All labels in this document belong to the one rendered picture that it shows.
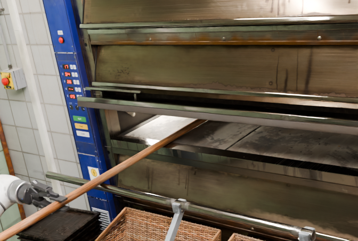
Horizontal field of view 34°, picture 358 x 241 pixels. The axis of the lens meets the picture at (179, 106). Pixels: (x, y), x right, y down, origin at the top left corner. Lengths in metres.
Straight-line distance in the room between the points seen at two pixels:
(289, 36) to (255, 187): 0.64
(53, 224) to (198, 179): 0.78
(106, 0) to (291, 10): 0.87
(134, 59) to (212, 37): 0.44
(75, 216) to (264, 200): 1.00
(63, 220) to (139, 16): 1.08
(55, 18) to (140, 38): 0.48
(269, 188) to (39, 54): 1.31
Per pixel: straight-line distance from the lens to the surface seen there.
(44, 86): 2.94
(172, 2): 2.21
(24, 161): 3.34
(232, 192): 2.34
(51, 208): 2.10
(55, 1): 2.64
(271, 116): 1.91
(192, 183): 2.46
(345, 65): 1.91
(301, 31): 1.93
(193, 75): 2.22
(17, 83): 3.02
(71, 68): 2.68
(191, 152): 2.38
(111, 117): 2.68
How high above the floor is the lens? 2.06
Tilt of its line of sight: 17 degrees down
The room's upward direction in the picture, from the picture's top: 10 degrees counter-clockwise
